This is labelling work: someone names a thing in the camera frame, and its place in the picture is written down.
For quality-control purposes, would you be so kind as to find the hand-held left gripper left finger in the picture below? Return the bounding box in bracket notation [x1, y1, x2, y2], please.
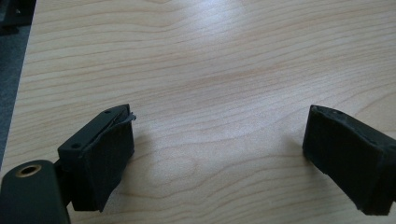
[57, 104, 137, 213]

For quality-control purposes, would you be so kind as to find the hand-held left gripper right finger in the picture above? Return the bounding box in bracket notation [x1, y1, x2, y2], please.
[302, 105, 396, 217]

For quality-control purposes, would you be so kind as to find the black stand base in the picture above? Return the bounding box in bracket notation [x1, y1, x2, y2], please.
[0, 0, 37, 35]

